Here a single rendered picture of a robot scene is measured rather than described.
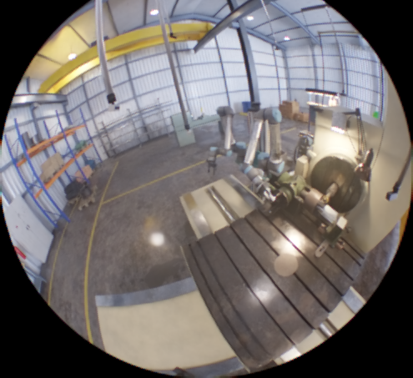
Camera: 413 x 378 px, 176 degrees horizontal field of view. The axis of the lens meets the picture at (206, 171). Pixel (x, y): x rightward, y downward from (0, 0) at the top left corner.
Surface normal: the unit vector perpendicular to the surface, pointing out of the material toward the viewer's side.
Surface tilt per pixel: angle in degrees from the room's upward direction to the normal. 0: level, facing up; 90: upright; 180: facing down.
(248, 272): 0
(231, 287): 0
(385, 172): 90
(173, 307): 0
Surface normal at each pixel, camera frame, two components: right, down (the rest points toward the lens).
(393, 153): -0.90, 0.37
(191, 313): -0.19, -0.82
